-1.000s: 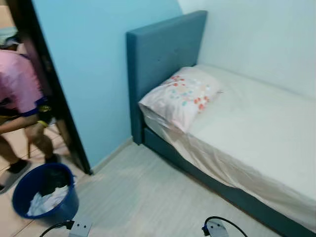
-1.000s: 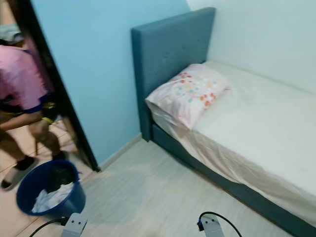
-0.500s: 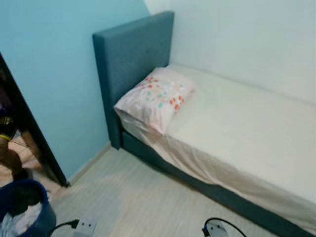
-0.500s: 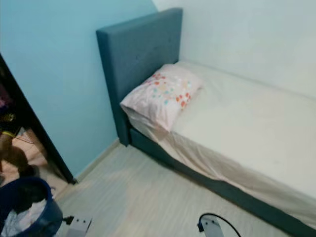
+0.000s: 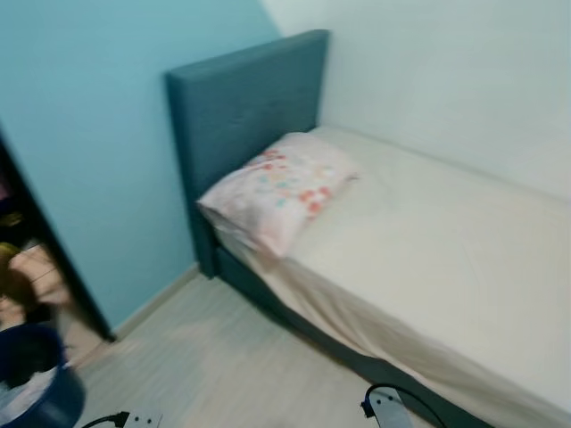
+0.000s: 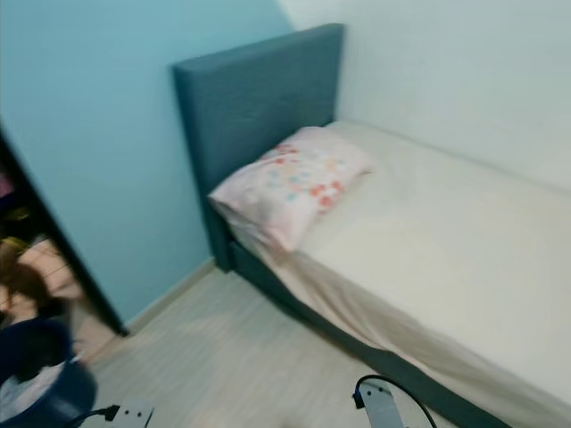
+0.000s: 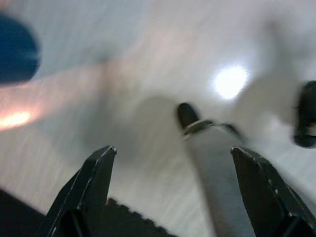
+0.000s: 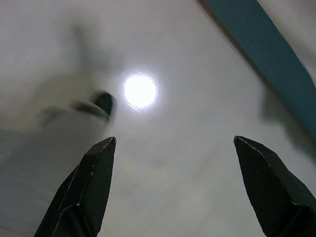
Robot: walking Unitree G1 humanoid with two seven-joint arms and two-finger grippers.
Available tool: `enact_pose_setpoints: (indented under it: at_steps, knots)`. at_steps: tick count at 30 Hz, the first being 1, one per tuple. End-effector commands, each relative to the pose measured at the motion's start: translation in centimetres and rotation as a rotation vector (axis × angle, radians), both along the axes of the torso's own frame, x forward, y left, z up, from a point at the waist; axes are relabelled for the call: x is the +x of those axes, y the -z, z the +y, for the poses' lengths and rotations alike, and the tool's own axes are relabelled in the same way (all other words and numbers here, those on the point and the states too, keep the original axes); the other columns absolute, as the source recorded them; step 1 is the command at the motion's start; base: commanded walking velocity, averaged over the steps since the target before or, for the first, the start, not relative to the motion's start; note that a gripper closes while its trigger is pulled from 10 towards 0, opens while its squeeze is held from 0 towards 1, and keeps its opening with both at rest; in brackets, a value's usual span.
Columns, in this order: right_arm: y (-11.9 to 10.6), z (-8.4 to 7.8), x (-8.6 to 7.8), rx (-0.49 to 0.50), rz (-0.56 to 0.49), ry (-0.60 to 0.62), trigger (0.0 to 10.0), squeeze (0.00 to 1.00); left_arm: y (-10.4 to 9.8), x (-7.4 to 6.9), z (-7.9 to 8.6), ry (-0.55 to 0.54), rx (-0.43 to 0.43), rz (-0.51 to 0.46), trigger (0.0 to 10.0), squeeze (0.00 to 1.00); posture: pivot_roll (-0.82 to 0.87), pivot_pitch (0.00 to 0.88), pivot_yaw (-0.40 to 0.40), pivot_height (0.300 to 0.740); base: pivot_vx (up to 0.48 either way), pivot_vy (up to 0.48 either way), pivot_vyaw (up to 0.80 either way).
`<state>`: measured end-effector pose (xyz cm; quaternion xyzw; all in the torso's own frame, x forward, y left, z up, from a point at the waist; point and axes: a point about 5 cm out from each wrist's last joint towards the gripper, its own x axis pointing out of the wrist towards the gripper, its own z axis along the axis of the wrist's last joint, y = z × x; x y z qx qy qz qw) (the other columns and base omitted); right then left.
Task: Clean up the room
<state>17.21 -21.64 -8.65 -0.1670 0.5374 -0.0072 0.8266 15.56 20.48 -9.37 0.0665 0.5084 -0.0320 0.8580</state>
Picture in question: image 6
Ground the white cloth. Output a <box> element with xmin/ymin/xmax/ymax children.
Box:
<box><xmin>0</xmin><ymin>360</ymin><xmax>69</xmax><ymax>422</ymax></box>

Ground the pink pillow with coloured spots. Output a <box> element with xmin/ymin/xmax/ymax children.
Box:
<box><xmin>209</xmin><ymin>127</ymin><xmax>375</xmax><ymax>256</ymax></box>

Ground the dark teal bed base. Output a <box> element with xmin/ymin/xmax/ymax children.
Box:
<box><xmin>226</xmin><ymin>241</ymin><xmax>515</xmax><ymax>428</ymax></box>

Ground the cream sheeted bed mattress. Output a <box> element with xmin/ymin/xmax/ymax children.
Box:
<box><xmin>228</xmin><ymin>120</ymin><xmax>571</xmax><ymax>425</ymax></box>

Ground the dark blue bin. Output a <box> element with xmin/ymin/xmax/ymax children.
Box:
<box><xmin>0</xmin><ymin>318</ymin><xmax>98</xmax><ymax>428</ymax></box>

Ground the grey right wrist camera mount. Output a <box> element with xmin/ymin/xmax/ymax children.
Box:
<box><xmin>357</xmin><ymin>380</ymin><xmax>404</xmax><ymax>428</ymax></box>

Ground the teal upholstered headboard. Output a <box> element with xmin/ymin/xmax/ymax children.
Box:
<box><xmin>172</xmin><ymin>23</ymin><xmax>346</xmax><ymax>269</ymax></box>

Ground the black power strip cable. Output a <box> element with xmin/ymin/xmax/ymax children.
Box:
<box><xmin>67</xmin><ymin>405</ymin><xmax>122</xmax><ymax>428</ymax></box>

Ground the brown rounded item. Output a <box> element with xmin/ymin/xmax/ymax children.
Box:
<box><xmin>0</xmin><ymin>236</ymin><xmax>47</xmax><ymax>309</ymax></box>

